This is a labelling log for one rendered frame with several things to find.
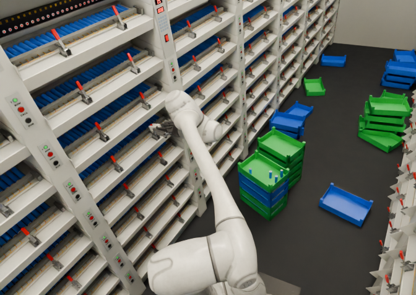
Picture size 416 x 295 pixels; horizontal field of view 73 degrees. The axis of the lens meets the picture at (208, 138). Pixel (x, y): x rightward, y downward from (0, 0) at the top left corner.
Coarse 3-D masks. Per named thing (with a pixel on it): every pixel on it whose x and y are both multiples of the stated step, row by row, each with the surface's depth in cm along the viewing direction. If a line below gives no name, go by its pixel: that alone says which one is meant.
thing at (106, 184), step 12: (168, 120) 159; (144, 144) 146; (156, 144) 148; (132, 156) 140; (144, 156) 143; (108, 168) 134; (132, 168) 139; (108, 180) 130; (120, 180) 134; (96, 192) 125
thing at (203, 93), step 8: (224, 64) 204; (232, 64) 200; (208, 72) 192; (216, 72) 192; (224, 72) 196; (232, 72) 198; (200, 80) 185; (208, 80) 185; (216, 80) 189; (224, 80) 191; (192, 88) 179; (200, 88) 179; (208, 88) 183; (216, 88) 184; (192, 96) 175; (200, 96) 174; (208, 96) 178; (200, 104) 172
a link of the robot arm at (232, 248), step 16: (224, 224) 85; (240, 224) 85; (208, 240) 81; (224, 240) 80; (240, 240) 80; (224, 256) 77; (240, 256) 77; (256, 256) 80; (224, 272) 77; (240, 272) 75; (256, 272) 78; (240, 288) 77
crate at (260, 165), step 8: (256, 152) 206; (248, 160) 206; (256, 160) 210; (264, 160) 206; (240, 168) 199; (248, 168) 204; (256, 168) 203; (264, 168) 202; (272, 168) 201; (280, 168) 196; (248, 176) 196; (256, 176) 197; (264, 176) 196; (272, 176) 196; (288, 176) 192; (264, 184) 185; (272, 184) 190; (280, 184) 189
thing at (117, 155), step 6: (162, 120) 157; (144, 132) 149; (138, 138) 145; (132, 144) 143; (126, 150) 140; (114, 156) 136; (120, 156) 138; (108, 162) 133; (102, 168) 131; (96, 174) 128; (84, 180) 126; (90, 180) 127; (96, 180) 128
